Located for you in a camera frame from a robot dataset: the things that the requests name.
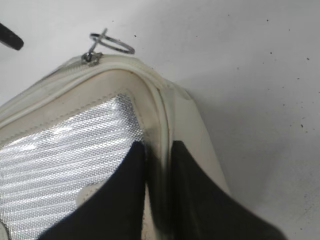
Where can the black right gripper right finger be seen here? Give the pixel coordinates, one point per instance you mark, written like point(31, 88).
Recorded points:
point(203, 211)

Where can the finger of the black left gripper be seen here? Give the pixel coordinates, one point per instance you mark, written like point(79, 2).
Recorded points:
point(10, 39)

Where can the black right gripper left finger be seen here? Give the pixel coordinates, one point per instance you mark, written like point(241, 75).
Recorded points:
point(115, 211)

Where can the silver zipper pull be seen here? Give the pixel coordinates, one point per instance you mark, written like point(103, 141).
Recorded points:
point(92, 58)

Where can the cream zippered lunch bag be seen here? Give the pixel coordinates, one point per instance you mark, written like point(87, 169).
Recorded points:
point(62, 138)

